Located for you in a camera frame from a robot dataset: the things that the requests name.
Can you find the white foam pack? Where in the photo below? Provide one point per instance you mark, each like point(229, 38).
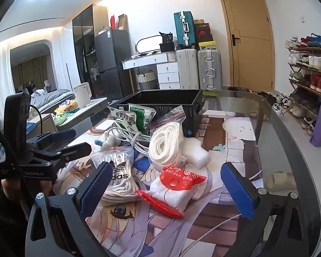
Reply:
point(196, 152)

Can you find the black glass cabinet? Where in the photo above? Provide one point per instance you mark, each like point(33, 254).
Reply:
point(83, 45)

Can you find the woven laundry basket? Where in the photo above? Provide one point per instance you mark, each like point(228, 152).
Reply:
point(147, 81)

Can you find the plain black shoe box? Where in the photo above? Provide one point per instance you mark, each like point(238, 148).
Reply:
point(204, 38)

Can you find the black case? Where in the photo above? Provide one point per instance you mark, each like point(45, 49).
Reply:
point(167, 47)

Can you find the silver suitcase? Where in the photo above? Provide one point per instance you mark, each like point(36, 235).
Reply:
point(209, 69)

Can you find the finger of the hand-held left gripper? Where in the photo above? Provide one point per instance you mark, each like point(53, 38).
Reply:
point(75, 151)
point(65, 133)

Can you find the pile of snack packets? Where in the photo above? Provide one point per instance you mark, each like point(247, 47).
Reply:
point(65, 108)

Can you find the red white glue packet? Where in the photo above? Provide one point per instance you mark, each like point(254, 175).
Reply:
point(174, 192)

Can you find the white side table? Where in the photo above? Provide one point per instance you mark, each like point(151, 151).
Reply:
point(96, 104)

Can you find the grey bed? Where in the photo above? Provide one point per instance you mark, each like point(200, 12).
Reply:
point(53, 97)

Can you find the black paper bag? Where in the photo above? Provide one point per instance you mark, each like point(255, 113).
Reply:
point(166, 37)

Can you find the white electric kettle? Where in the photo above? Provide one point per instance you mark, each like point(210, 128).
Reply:
point(83, 95)

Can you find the white roll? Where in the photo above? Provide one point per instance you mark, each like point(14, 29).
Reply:
point(281, 180)

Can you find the white suitcase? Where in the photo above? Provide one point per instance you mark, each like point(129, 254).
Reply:
point(186, 68)

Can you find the teal suitcase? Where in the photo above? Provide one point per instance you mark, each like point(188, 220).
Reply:
point(183, 30)

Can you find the flat cardboard box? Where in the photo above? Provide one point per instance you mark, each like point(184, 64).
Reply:
point(122, 22)

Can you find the tan wooden door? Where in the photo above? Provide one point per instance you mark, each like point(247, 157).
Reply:
point(248, 34)

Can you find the bag of white shoelaces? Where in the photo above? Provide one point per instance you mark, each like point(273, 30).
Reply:
point(120, 178)

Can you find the oval mirror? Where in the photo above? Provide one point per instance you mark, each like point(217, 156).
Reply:
point(148, 44)

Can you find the wooden shoe rack with shoes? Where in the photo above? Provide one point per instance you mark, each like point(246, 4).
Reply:
point(315, 61)

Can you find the black storage box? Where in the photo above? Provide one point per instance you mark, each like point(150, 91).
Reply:
point(163, 96)

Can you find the green white medicine packet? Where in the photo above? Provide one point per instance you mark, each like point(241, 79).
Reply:
point(120, 115)
point(143, 117)

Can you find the beige curtain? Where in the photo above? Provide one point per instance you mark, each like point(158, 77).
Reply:
point(32, 72)

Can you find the white blue sock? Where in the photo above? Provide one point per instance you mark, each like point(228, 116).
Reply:
point(109, 142)

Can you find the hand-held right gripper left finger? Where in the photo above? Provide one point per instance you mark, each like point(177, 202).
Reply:
point(96, 190)

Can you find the black red shoe box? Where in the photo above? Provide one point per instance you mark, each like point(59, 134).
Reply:
point(203, 32)

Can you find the person's left hand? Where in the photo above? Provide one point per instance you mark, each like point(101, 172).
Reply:
point(9, 190)

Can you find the black fridge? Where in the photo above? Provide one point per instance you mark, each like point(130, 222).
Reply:
point(112, 61)

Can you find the brown cardboard box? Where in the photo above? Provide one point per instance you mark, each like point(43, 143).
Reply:
point(199, 21)

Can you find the patterned rug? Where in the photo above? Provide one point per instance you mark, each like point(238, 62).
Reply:
point(210, 101)

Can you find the white dresser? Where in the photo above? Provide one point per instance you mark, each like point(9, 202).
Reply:
point(165, 71)

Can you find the pile of shoes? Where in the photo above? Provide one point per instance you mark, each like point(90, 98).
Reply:
point(279, 101)

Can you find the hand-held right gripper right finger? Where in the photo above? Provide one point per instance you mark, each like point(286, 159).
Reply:
point(239, 190)

